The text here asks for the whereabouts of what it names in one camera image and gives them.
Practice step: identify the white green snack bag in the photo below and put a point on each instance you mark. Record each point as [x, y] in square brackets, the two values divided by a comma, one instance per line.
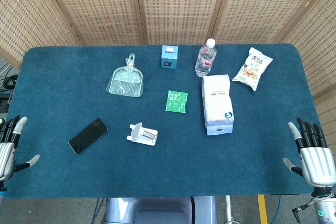
[252, 69]

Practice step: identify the yellow floor tape strip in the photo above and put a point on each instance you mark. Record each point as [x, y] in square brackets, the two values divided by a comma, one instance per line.
[262, 209]

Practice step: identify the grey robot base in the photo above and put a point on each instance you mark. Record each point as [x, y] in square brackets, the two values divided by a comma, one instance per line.
[157, 211]

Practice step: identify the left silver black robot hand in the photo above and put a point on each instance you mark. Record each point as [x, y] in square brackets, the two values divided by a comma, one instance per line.
[6, 155]

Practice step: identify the blue speaker box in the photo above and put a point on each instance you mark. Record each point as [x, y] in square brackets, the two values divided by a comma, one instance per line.
[169, 57]

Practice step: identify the green sachet packet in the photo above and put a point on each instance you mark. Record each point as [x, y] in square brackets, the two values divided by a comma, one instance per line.
[176, 101]

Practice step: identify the black smartphone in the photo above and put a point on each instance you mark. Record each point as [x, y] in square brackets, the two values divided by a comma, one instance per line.
[88, 136]

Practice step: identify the woven bamboo folding screen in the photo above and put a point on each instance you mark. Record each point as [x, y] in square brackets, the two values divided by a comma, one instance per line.
[178, 6]

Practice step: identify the white pole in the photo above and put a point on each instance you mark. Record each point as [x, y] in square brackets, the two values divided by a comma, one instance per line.
[229, 208]

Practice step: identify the white flour bag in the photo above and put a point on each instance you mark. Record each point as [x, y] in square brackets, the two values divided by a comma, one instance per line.
[218, 103]

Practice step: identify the green dustpan in plastic bag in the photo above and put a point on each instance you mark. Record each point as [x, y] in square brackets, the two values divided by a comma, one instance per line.
[126, 82]

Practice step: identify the clear plastic water bottle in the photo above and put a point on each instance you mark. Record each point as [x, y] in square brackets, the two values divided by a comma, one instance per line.
[204, 61]

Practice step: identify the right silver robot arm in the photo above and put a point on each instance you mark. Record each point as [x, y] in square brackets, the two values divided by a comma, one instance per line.
[325, 211]

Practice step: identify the white phone stand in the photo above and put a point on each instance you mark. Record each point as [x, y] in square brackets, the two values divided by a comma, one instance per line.
[143, 137]

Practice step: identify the blue carpet table mat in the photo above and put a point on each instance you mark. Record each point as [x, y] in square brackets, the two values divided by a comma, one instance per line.
[168, 166]

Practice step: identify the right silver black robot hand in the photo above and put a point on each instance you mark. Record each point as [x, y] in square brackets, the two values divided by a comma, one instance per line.
[319, 163]

